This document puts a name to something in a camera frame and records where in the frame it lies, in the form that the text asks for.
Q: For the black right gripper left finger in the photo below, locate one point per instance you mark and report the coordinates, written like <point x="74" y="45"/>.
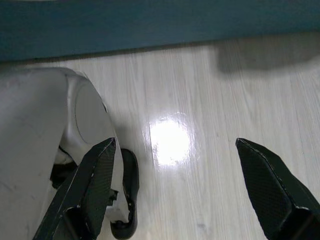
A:
<point x="85" y="195"/>

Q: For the black robot right foot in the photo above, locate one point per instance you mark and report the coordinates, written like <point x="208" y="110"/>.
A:
<point x="131" y="170"/>

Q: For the teal bed base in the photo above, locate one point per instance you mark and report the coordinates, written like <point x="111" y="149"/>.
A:
<point x="150" y="25"/>

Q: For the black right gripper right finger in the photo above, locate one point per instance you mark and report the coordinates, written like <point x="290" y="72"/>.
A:
<point x="272" y="190"/>

